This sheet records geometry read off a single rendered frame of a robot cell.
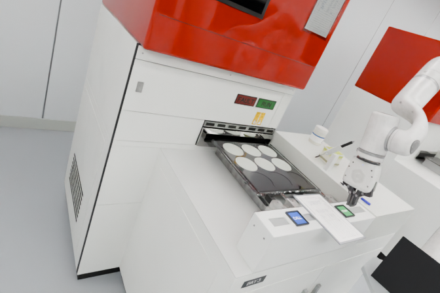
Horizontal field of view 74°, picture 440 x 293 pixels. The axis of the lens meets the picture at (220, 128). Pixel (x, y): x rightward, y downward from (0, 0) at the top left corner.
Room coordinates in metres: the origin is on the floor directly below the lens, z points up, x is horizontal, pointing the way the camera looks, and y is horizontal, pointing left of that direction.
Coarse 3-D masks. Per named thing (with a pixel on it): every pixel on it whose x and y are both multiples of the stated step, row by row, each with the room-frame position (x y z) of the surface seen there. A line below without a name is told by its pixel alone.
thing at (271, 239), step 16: (288, 208) 0.80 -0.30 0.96; (352, 208) 0.98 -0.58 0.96; (256, 224) 0.68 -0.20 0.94; (272, 224) 0.68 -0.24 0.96; (288, 224) 0.71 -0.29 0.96; (352, 224) 0.88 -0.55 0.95; (368, 224) 0.97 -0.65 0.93; (240, 240) 0.70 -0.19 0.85; (256, 240) 0.66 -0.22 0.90; (272, 240) 0.63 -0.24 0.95; (288, 240) 0.68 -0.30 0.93; (304, 240) 0.73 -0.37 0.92; (320, 240) 0.79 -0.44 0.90; (256, 256) 0.64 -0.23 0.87; (272, 256) 0.66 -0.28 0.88; (288, 256) 0.71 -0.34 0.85; (304, 256) 0.77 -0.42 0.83
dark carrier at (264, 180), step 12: (240, 144) 1.26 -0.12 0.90; (252, 144) 1.32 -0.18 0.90; (240, 156) 1.14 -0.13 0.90; (252, 156) 1.19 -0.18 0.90; (264, 156) 1.24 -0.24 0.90; (276, 156) 1.30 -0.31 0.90; (240, 168) 1.04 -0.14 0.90; (276, 168) 1.17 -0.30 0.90; (252, 180) 0.99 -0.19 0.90; (264, 180) 1.02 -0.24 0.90; (276, 180) 1.07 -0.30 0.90; (288, 180) 1.11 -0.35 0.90; (300, 180) 1.15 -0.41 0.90
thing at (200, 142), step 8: (208, 128) 1.19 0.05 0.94; (216, 128) 1.22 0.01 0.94; (200, 136) 1.17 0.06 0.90; (240, 136) 1.31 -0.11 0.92; (248, 136) 1.34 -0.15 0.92; (256, 136) 1.38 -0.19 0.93; (264, 136) 1.41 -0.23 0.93; (272, 136) 1.45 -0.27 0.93; (200, 144) 1.18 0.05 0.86; (208, 144) 1.21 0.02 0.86
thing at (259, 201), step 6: (216, 150) 1.23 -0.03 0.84; (222, 156) 1.19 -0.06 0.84; (222, 162) 1.17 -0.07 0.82; (228, 162) 1.15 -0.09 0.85; (228, 168) 1.13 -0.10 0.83; (234, 174) 1.09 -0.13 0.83; (240, 180) 1.06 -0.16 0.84; (246, 186) 1.03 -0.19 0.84; (252, 192) 0.99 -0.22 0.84; (252, 198) 0.98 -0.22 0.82; (258, 198) 0.97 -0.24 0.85; (258, 204) 0.96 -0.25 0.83; (264, 204) 0.94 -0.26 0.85; (264, 210) 0.93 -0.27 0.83
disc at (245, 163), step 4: (236, 160) 1.09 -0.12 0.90; (240, 160) 1.10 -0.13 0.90; (244, 160) 1.12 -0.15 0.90; (248, 160) 1.13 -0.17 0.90; (240, 164) 1.07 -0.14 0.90; (244, 164) 1.08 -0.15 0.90; (248, 164) 1.10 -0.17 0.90; (252, 164) 1.11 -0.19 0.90; (244, 168) 1.05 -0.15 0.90; (248, 168) 1.06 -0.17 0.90; (252, 168) 1.08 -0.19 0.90; (256, 168) 1.09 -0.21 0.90
